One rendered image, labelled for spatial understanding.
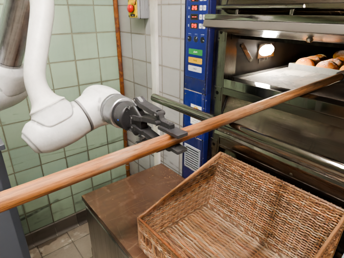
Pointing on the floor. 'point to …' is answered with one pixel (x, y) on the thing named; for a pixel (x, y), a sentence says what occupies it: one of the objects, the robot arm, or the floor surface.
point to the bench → (125, 210)
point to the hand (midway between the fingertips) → (172, 138)
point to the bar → (260, 138)
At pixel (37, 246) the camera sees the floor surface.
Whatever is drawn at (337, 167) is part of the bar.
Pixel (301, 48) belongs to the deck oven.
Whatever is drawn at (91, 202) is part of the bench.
